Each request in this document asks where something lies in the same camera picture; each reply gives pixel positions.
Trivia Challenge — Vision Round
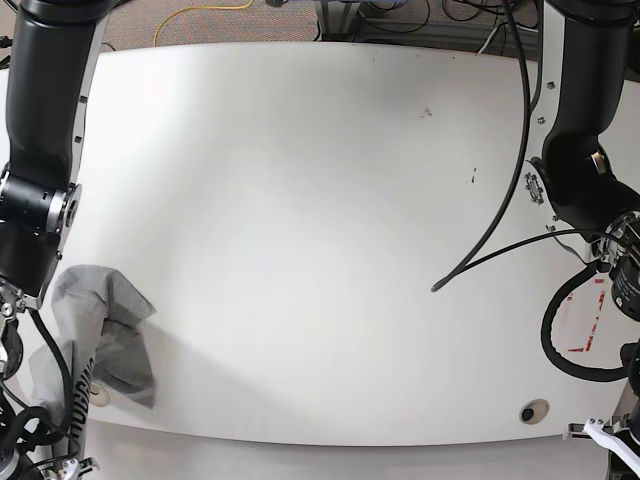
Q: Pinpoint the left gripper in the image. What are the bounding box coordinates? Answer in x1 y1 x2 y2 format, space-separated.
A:
567 412 639 480

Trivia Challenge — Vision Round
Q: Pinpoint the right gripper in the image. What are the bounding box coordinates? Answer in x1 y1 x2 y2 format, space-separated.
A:
36 457 100 480

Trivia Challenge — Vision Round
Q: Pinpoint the grey T-shirt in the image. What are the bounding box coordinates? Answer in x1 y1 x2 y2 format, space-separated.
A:
28 263 159 426

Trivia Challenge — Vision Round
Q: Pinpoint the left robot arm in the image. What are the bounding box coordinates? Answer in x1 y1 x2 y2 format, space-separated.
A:
523 1 639 392

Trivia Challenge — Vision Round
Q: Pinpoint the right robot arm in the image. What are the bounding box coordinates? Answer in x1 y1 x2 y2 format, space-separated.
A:
1 1 114 479

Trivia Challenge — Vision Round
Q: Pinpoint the red tape rectangle marking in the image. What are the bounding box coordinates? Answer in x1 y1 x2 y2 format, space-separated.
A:
553 274 610 354

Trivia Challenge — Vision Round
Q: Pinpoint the left table cable grommet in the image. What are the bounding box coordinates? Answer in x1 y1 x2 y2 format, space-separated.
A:
89 383 110 408

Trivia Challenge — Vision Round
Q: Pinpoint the table cable grommet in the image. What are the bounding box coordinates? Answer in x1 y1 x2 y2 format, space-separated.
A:
519 399 550 425
89 383 110 408

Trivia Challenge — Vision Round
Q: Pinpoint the right table cable grommet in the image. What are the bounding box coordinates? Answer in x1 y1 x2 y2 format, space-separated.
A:
519 399 550 425

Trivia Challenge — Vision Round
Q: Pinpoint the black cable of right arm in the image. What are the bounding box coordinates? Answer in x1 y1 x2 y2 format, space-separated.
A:
0 309 76 451

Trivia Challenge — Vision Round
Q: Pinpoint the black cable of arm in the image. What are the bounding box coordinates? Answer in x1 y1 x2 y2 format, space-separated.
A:
0 309 76 451
430 0 640 384

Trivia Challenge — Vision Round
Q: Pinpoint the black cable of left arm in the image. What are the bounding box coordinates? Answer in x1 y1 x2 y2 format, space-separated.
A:
430 0 640 384

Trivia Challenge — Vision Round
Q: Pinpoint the white cable on floor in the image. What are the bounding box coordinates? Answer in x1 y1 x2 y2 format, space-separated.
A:
476 27 501 56

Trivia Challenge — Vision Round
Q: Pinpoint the yellow cable on floor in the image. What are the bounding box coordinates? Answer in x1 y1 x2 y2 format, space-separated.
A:
153 0 254 48

